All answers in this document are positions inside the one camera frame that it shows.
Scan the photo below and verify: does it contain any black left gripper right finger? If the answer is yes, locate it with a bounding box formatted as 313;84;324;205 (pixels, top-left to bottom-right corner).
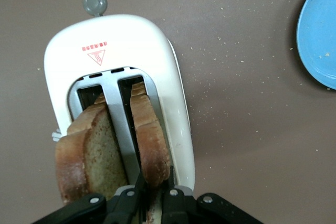
159;166;263;224

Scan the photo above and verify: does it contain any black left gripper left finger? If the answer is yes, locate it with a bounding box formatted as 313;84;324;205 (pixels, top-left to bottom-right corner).
34;170;146;224

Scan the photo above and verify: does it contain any brown bread slice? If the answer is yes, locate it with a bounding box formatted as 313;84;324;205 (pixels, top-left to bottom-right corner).
130;81;174;188
55;91;130;205

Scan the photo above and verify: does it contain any blue plate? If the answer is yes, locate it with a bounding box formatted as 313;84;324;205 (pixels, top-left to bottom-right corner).
296;0;336;90

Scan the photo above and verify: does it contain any white two-slot toaster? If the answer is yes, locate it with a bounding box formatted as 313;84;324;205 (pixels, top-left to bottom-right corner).
43;0;196;196

